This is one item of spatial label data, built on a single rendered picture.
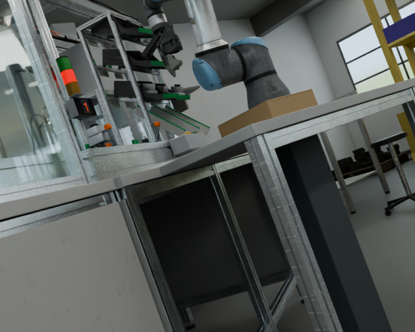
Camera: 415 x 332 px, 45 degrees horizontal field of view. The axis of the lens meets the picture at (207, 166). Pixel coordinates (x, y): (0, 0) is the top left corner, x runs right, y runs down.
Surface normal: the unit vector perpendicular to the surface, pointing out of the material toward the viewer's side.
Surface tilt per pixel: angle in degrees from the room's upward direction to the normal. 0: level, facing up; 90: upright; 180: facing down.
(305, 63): 90
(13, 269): 90
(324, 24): 90
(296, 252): 90
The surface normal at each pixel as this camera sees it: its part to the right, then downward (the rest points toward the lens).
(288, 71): 0.61, -0.25
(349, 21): -0.72, 0.24
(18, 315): 0.88, -0.34
